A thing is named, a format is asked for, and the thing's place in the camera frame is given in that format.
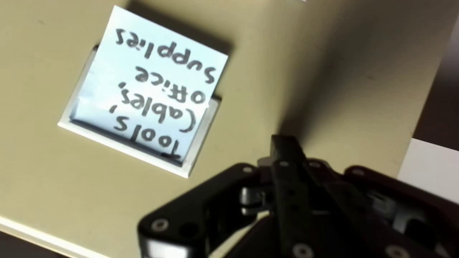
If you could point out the blue handwritten paper note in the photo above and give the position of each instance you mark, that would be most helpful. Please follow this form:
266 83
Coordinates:
154 82

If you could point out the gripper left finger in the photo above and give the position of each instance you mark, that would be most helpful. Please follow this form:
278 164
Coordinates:
200 200

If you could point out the beige metal drawer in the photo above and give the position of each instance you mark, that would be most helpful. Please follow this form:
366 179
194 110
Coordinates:
322 71

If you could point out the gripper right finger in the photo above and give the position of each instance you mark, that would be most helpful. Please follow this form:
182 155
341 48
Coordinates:
358 200

